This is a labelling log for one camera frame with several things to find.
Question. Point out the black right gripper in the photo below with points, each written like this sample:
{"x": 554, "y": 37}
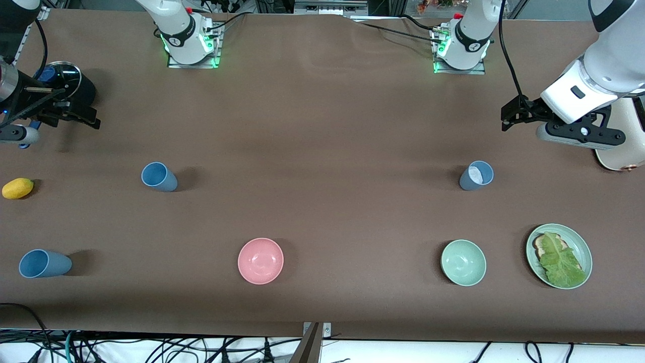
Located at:
{"x": 31, "y": 99}

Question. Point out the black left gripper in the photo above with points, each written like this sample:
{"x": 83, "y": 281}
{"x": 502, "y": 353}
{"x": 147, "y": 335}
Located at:
{"x": 533, "y": 110}

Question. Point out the blue plastic cup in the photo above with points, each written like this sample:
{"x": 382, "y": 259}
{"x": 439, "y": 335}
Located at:
{"x": 166, "y": 182}
{"x": 466, "y": 182}
{"x": 55, "y": 263}

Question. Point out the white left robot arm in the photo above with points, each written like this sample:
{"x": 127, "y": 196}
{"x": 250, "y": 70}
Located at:
{"x": 615, "y": 60}

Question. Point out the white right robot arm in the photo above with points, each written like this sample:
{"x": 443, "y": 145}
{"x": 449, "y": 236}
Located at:
{"x": 166, "y": 12}

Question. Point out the black cooking pot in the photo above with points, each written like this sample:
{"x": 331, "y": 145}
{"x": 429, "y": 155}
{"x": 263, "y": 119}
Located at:
{"x": 83, "y": 98}

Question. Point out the glass pot lid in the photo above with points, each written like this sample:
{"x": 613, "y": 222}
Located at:
{"x": 63, "y": 78}

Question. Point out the small blue round object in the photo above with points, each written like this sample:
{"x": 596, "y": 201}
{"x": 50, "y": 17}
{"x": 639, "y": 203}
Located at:
{"x": 45, "y": 74}

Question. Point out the yellow lemon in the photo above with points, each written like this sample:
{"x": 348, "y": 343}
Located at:
{"x": 17, "y": 188}

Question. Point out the white kitchen appliance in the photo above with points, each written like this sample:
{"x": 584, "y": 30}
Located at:
{"x": 625, "y": 146}

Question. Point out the bread slice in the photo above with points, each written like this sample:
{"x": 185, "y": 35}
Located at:
{"x": 538, "y": 248}

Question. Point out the mint green plate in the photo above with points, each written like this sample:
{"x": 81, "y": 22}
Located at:
{"x": 580, "y": 243}

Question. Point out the green lettuce leaf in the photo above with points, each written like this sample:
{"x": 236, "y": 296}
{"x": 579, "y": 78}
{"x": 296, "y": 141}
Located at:
{"x": 562, "y": 262}

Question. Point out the mint green bowl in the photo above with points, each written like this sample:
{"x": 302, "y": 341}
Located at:
{"x": 463, "y": 262}

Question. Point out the brown table cover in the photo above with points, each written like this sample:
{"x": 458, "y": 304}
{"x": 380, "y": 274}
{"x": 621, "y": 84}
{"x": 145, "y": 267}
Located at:
{"x": 322, "y": 151}

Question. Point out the grey power strip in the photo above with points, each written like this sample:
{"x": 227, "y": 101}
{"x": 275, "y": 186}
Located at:
{"x": 327, "y": 7}

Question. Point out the pink bowl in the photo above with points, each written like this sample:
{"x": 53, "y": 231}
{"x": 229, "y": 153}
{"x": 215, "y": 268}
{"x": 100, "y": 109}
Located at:
{"x": 260, "y": 260}

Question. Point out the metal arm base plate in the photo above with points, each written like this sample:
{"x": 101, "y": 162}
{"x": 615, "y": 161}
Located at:
{"x": 196, "y": 65}
{"x": 461, "y": 72}

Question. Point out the aluminium frame profile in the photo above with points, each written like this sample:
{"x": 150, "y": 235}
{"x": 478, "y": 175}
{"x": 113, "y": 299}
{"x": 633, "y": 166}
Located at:
{"x": 27, "y": 38}

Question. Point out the grey metal bracket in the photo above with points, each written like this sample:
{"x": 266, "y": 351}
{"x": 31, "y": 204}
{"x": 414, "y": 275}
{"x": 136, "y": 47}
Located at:
{"x": 326, "y": 330}

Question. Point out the dark camera post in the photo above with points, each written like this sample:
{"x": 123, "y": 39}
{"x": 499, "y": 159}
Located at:
{"x": 308, "y": 350}

